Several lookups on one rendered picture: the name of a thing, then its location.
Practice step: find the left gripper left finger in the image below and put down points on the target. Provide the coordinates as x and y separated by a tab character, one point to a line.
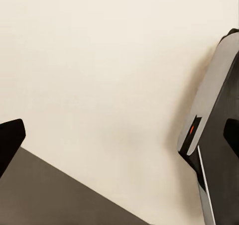
12	134

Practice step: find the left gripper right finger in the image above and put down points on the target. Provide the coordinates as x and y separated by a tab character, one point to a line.
231	134

